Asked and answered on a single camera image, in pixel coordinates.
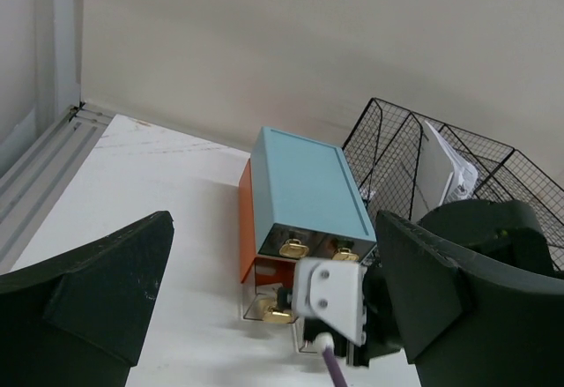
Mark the teal drawer box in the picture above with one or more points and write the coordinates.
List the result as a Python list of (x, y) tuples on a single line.
[(297, 198)]

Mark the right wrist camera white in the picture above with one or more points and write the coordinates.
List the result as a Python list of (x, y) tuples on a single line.
[(331, 291)]

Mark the white paper sheets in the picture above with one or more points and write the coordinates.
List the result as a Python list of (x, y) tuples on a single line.
[(444, 175)]

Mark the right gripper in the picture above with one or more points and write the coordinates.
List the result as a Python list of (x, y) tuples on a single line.
[(382, 334)]

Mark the aluminium rail frame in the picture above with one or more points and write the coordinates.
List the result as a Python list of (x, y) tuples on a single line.
[(46, 129)]

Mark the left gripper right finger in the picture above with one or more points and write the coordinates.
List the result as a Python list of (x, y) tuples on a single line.
[(466, 319)]

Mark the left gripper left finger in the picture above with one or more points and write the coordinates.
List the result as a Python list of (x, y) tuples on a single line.
[(81, 318)]

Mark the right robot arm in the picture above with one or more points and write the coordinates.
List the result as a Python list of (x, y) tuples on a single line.
[(507, 232)]

